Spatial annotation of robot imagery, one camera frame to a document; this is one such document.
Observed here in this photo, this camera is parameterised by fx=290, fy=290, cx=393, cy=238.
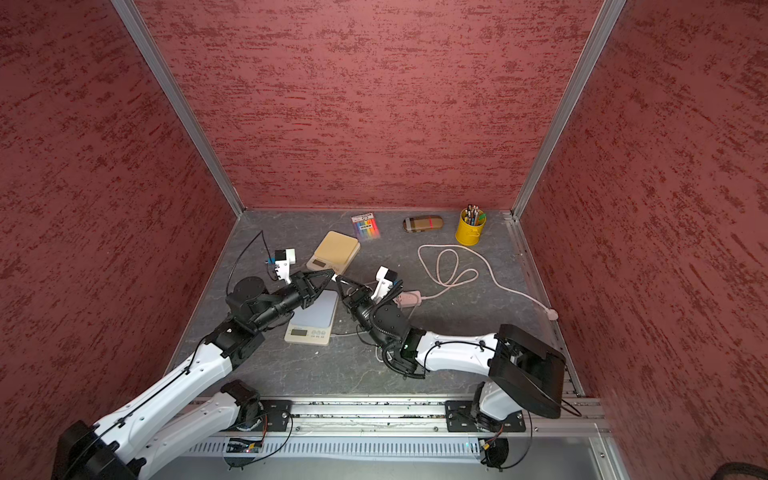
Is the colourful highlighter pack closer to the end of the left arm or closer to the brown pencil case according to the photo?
the brown pencil case

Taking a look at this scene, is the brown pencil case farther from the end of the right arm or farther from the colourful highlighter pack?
the end of the right arm

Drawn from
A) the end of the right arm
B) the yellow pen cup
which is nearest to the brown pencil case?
the yellow pen cup

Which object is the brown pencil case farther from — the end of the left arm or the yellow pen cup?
the end of the left arm

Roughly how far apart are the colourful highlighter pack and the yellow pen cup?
319 mm

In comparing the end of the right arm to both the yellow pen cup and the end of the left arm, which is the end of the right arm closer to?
the end of the left arm

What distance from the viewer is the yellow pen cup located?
1.00 m

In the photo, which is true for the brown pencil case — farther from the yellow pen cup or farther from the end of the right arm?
the end of the right arm

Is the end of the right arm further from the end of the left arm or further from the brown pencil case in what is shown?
the brown pencil case

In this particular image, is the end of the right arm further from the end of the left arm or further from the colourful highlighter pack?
the colourful highlighter pack

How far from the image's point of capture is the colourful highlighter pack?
116 centimetres
